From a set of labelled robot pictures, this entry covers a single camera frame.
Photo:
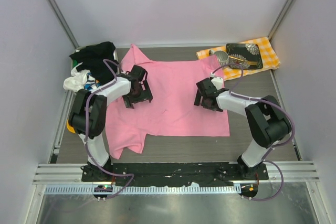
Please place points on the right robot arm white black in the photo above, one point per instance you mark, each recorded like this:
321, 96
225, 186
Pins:
268, 122

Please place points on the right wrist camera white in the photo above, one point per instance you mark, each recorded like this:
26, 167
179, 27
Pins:
217, 81

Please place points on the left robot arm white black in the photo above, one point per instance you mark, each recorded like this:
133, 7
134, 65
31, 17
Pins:
87, 117

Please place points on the gold spoon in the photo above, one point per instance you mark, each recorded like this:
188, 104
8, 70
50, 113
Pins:
245, 61

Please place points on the orange checkered cloth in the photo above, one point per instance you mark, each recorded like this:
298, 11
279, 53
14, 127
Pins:
269, 57

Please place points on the white printed t shirt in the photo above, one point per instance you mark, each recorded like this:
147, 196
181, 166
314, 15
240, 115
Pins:
81, 80

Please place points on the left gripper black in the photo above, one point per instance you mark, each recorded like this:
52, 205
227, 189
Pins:
145, 95

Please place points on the grey striped cup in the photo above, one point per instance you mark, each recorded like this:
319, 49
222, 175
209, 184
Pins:
222, 56

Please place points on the white slotted cable duct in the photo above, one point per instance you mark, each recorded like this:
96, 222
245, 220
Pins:
132, 190

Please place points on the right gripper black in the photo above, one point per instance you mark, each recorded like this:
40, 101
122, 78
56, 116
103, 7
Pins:
199, 99

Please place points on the pink t shirt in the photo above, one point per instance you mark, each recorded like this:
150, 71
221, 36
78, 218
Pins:
171, 112

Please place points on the grey laundry basket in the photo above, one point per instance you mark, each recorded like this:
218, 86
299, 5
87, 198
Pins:
110, 64

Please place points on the black floral rectangular plate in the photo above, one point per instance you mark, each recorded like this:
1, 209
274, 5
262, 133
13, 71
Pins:
246, 51

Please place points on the black t shirt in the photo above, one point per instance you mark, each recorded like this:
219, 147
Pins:
91, 58

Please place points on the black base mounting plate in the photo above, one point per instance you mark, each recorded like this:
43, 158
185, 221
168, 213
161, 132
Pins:
173, 174

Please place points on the orange plastic bowl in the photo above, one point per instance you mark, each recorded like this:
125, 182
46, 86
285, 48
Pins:
70, 128

